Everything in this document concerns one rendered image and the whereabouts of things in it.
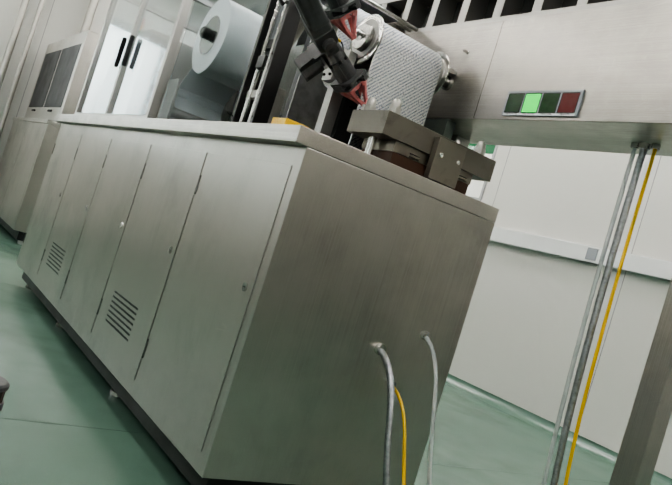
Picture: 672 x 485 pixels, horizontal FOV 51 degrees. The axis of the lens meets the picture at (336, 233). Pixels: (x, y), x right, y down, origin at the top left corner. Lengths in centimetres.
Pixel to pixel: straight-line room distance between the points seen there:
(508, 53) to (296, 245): 88
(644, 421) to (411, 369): 56
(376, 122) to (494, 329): 330
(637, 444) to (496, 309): 327
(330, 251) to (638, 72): 82
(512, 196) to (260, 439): 371
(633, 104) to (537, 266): 312
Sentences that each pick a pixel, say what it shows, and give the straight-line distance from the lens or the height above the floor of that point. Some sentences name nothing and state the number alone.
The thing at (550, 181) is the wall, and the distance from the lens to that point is 494.
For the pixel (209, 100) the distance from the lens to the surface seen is 285.
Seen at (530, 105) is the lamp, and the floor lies 118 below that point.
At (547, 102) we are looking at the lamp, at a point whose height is 119.
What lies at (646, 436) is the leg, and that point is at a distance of 174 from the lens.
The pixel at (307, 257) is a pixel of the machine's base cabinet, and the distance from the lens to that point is 159.
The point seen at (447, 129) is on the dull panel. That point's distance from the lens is 216.
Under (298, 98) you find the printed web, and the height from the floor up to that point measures 109.
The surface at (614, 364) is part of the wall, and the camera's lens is 436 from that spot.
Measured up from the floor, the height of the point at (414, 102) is 113.
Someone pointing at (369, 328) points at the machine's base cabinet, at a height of 50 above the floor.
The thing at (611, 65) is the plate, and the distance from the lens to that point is 184.
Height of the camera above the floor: 66
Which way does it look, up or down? 1 degrees up
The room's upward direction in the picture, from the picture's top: 17 degrees clockwise
